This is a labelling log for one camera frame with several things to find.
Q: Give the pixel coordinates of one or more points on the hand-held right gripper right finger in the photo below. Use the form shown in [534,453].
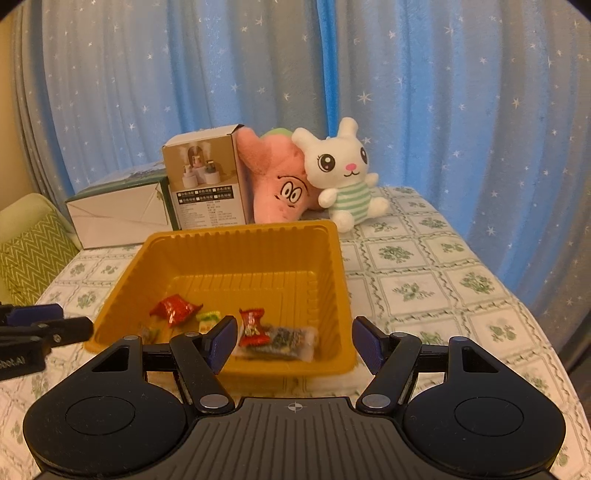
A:
[367,344]

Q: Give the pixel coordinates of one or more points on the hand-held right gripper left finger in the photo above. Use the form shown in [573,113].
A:
[221,344]

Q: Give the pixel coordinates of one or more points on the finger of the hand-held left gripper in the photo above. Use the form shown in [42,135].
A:
[34,314]
[60,330]

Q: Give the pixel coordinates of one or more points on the green candy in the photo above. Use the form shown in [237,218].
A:
[208,317]

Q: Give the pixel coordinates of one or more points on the red twist-wrapped candy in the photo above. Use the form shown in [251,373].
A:
[251,328]

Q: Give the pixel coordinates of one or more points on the red snack packet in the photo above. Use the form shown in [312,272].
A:
[176,309]

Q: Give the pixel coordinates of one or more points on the clear packet dark snack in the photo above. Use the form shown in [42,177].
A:
[284,344]

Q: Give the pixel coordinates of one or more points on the tan candy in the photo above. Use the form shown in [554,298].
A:
[150,333]

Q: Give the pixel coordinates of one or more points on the orange plastic tray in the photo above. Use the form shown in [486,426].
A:
[240,258]

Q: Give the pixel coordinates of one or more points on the green chevron cushion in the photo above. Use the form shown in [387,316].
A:
[37,254]

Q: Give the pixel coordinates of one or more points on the light green sofa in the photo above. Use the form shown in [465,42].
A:
[18,205]

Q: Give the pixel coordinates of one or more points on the flat white cardboard box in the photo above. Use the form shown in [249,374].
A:
[120,217]

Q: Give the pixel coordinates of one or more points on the small beige product box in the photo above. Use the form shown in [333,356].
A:
[203,184]

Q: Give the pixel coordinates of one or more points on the white rabbit plush toy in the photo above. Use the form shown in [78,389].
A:
[344,175]

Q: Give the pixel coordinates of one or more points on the pink star plush toy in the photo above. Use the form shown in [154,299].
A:
[277,180]

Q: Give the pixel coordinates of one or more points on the blue star-print curtain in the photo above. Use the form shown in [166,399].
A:
[415,92]

